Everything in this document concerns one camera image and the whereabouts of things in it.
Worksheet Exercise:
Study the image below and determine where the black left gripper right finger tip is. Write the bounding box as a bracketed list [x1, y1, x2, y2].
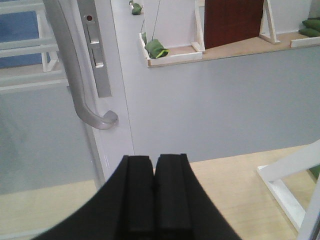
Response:
[154, 154, 240, 240]

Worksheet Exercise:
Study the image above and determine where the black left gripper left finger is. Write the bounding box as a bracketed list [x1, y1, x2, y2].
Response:
[36, 155, 154, 240]

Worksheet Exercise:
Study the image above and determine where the white framed sliding glass door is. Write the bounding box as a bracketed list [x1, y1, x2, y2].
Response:
[0, 0, 133, 194]

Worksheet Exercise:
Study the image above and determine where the silver curved door handle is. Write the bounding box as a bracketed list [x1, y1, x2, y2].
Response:
[43, 0, 118, 130]

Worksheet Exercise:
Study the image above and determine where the dark red wooden door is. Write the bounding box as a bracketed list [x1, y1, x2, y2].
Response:
[204, 0, 264, 49]

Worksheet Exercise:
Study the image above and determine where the silver door lock plate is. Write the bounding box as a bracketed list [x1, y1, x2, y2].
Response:
[77, 0, 112, 98]

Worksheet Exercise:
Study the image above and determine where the light plywood base board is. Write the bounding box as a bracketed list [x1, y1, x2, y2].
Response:
[0, 146, 298, 240]

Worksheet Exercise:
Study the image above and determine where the green sandbag in tray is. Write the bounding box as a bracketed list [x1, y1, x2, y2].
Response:
[144, 39, 169, 59]

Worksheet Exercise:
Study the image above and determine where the green sandbags far right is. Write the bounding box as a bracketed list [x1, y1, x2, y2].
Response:
[298, 18, 320, 38]

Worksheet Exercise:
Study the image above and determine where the white triangular support bracket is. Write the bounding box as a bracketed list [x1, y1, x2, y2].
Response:
[257, 140, 320, 240]

